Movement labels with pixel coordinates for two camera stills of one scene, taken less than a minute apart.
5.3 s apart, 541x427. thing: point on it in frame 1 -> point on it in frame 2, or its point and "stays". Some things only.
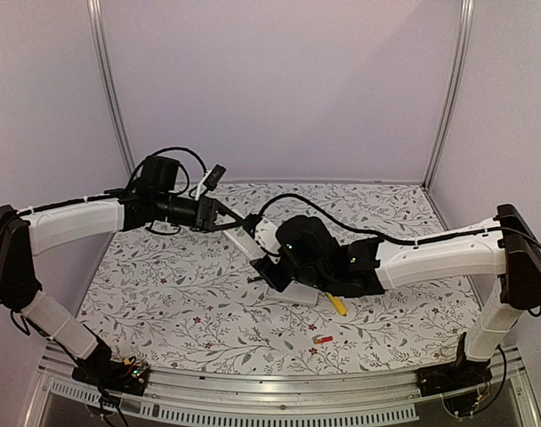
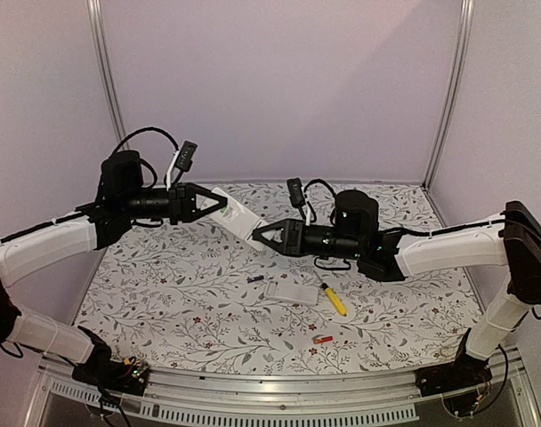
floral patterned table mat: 187,301 stays
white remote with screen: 246,241 -> 238,219
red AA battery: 322,340 stays
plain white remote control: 295,292 stays
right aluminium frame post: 464,31 stays
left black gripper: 206,215 -> 182,202
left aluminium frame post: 103,58 stays
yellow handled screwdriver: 338,304 stays
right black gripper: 276,281 -> 293,238
